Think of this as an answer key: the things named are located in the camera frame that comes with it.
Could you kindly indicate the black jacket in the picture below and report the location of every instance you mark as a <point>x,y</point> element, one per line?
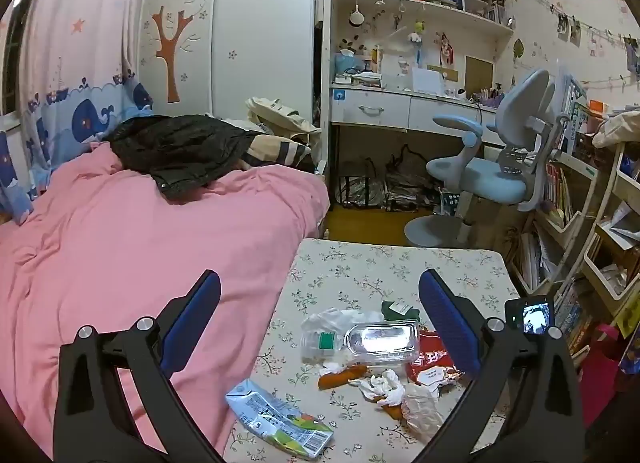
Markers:
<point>180,148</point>

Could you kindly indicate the red snack packet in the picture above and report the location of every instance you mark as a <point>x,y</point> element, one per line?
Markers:
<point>425,349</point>

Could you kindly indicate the clear plastic bottle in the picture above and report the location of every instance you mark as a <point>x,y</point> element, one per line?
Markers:
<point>380,343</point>

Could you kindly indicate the white plastic bag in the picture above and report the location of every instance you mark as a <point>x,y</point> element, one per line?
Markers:
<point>335,317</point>

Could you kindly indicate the clear bag of papers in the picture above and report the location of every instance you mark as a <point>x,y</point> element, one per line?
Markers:
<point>357,188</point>

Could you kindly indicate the crumpled white tissue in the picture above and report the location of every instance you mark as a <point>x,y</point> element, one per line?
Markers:
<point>380,384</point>

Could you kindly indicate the green crumpled wrapper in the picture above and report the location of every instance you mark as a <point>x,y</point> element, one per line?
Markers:
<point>388,312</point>

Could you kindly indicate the blue drink carton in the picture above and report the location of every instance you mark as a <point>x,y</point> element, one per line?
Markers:
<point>270,418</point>

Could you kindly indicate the cork board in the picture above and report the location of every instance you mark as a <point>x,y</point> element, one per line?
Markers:
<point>479,73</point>

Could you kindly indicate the orange wrapper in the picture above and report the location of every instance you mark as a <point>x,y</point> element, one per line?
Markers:
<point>340,377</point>

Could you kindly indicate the white desk with drawers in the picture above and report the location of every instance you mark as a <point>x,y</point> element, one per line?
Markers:
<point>375,110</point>

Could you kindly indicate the blue grey desk chair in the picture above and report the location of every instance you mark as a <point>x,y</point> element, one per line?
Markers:
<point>480,175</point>

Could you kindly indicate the whale print curtain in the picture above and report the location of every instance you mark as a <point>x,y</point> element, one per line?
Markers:
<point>85,43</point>

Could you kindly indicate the striped beige cloth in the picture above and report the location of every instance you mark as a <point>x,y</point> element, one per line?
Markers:
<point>275,148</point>

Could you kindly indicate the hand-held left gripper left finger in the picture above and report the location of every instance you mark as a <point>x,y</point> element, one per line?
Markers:
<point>192,323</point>

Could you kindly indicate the red bag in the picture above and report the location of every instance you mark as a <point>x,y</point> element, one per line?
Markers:
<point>600,373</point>

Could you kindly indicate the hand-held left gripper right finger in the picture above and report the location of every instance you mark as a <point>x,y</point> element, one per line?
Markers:
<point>450,323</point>

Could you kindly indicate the blue tissue box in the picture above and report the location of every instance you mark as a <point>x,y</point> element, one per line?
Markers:
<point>347,63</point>

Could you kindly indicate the white wardrobe with tree decal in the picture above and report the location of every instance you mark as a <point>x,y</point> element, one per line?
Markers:
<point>250,43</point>

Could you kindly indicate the clear plastic wrapper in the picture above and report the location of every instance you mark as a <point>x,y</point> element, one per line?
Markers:
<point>420,408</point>

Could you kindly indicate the white book rack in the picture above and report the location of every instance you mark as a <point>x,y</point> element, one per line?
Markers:
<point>565,223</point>

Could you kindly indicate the pink blanket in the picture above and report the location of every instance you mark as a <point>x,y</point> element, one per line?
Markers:
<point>125,243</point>

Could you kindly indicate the beige tote bag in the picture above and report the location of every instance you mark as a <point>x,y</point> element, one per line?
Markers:
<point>280,115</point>

